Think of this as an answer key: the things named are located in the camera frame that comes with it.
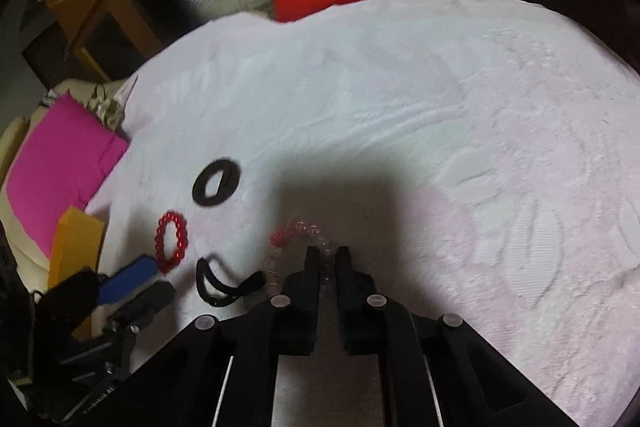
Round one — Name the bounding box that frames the pink crystal bead bracelet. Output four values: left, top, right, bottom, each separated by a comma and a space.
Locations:
262, 220, 341, 296

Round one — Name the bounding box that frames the red bead bracelet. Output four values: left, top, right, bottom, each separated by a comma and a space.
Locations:
154, 210, 189, 275

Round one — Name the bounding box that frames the black bangle bracelet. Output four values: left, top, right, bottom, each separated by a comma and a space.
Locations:
191, 158, 242, 208

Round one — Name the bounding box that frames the orange cardboard box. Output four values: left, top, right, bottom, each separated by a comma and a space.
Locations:
48, 206, 105, 340

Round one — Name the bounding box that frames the magenta pillow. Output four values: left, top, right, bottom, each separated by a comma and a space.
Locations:
6, 93, 128, 257

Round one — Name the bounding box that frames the small beige cloth pouch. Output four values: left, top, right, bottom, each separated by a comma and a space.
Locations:
85, 79, 136, 131

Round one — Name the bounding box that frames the white pink lace bedspread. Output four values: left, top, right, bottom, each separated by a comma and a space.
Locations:
88, 0, 639, 426

